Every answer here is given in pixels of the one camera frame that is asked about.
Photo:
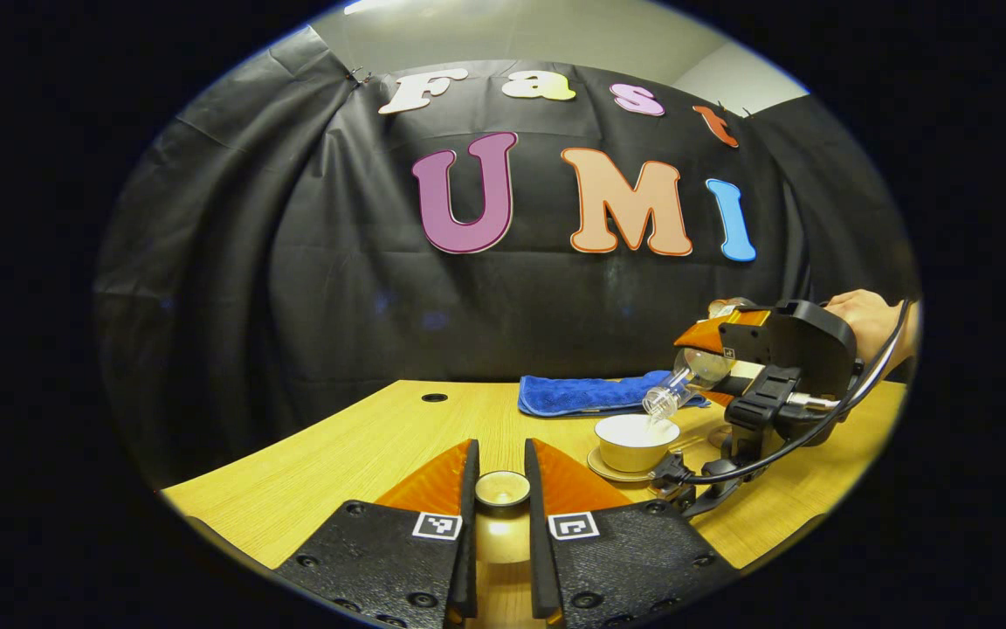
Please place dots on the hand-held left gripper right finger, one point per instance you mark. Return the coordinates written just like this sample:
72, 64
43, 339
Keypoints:
540, 542

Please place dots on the clear glass water bottle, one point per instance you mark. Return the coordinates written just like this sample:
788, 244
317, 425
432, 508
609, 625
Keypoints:
702, 369

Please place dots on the cream saucer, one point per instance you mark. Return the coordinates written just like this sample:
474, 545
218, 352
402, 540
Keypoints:
612, 472

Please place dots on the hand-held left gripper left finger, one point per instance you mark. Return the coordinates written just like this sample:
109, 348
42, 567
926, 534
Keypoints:
466, 542

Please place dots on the black backdrop cloth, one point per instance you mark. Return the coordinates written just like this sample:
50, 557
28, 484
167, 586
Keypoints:
293, 306

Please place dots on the blue folded towel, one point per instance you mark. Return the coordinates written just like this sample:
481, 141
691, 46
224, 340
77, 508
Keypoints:
582, 393

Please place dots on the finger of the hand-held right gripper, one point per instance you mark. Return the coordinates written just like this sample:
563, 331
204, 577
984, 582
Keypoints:
743, 336
761, 397

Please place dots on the cream teacup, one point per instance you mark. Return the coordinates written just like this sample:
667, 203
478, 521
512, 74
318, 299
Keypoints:
630, 452

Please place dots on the cream teacup lid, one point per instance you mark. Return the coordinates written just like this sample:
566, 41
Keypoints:
503, 533

